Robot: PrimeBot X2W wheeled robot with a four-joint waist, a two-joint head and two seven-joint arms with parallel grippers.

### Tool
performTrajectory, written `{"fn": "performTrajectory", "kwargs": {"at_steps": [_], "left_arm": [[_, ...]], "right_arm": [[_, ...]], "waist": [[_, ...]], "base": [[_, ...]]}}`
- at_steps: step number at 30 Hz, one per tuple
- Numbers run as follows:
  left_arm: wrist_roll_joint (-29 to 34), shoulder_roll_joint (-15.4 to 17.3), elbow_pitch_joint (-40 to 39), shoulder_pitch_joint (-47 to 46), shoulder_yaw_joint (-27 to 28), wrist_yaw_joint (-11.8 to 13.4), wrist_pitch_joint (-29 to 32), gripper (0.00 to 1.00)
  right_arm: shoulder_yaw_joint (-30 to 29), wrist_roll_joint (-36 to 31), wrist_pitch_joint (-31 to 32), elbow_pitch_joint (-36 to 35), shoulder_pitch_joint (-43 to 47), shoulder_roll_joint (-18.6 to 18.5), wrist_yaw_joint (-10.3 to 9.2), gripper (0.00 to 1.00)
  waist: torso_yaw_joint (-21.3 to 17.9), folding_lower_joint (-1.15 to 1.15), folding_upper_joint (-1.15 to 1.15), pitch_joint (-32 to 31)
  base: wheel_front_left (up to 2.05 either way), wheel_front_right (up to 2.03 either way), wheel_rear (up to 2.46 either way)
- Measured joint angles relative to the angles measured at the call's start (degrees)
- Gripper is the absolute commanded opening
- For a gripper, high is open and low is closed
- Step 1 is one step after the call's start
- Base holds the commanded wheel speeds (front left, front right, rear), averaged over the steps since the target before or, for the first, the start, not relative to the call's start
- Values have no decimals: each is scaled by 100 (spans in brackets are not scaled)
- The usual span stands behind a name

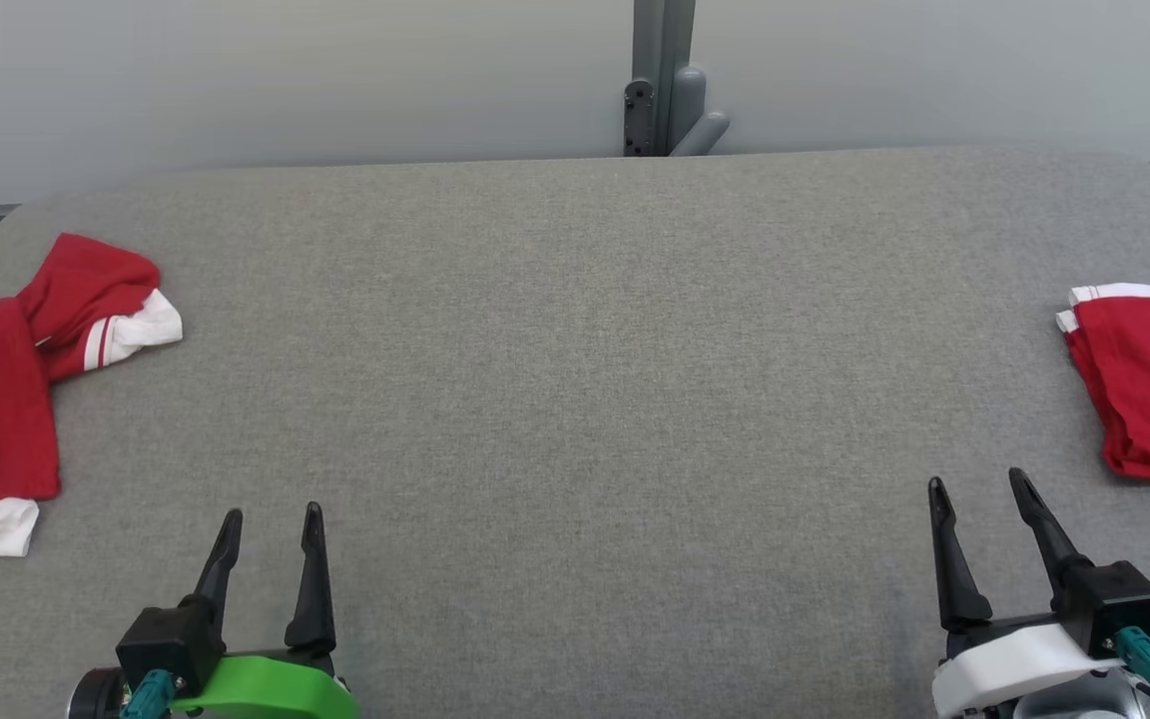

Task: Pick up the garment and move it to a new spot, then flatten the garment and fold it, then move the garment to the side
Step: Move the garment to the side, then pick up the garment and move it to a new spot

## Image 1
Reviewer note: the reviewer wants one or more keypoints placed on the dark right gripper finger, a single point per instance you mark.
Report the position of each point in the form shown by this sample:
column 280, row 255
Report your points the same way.
column 1046, row 534
column 956, row 579

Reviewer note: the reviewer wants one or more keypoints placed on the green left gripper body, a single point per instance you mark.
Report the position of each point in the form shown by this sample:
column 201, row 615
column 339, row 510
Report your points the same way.
column 266, row 689

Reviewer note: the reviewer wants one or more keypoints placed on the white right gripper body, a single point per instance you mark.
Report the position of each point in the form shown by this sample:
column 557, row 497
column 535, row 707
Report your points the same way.
column 1004, row 664

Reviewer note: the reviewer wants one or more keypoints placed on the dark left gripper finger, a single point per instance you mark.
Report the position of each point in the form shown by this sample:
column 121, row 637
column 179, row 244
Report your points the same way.
column 313, row 589
column 221, row 569

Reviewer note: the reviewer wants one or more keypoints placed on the grey fabric sofa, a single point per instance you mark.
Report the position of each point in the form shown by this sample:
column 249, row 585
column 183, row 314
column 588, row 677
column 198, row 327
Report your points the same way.
column 575, row 399

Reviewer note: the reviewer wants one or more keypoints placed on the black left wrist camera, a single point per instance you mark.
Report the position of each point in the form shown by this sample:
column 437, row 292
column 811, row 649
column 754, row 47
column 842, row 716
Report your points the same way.
column 171, row 639

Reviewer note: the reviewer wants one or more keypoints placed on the grey metal partition post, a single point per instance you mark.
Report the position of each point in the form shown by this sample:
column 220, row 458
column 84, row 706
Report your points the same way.
column 660, row 60

